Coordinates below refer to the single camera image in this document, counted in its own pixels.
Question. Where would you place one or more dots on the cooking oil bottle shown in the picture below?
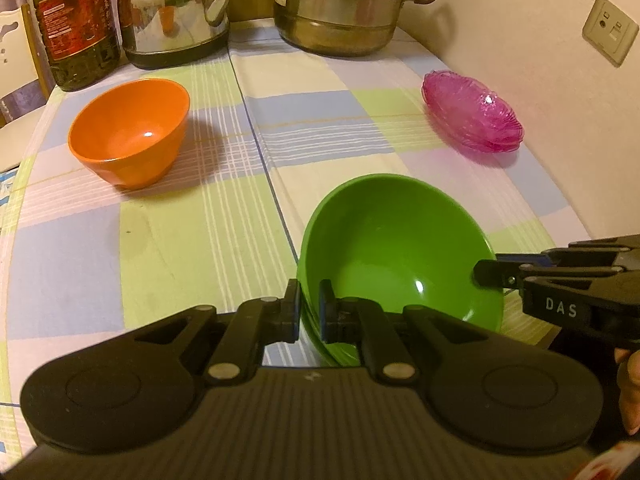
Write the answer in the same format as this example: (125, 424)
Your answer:
(75, 35)

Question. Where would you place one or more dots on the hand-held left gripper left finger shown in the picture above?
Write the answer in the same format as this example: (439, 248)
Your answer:
(297, 310)

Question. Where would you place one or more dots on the person's right hand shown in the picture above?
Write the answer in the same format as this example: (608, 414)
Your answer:
(632, 395)

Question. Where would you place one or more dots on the large pink glass plate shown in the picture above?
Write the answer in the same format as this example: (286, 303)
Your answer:
(480, 149)

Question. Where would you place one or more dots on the checked tablecloth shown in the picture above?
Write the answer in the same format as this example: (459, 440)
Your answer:
(200, 240)

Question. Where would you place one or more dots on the steel steamer pot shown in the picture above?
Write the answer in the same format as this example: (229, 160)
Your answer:
(340, 15)

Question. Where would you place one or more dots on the steel kettle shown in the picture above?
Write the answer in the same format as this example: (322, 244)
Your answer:
(165, 25)

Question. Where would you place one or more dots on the red and white cloth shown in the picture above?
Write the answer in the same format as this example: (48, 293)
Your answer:
(615, 465)

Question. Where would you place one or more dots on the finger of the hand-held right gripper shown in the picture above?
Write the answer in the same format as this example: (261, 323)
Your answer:
(590, 255)
(497, 272)

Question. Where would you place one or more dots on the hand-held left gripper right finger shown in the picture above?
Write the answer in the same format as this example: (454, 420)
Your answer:
(326, 312)

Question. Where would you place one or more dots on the large green bowl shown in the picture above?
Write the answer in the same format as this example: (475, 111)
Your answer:
(400, 240)

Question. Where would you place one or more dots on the orange bowl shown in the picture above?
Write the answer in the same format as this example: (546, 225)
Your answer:
(125, 125)

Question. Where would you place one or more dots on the white blue grid cloth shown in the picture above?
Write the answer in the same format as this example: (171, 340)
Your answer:
(6, 187)

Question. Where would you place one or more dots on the small pink glass plate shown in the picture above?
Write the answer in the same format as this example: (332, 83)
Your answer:
(452, 129)
(470, 105)

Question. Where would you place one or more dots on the large beige wall socket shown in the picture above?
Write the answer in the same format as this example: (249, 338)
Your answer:
(610, 30)

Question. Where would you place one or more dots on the white chair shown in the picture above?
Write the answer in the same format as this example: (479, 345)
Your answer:
(15, 60)

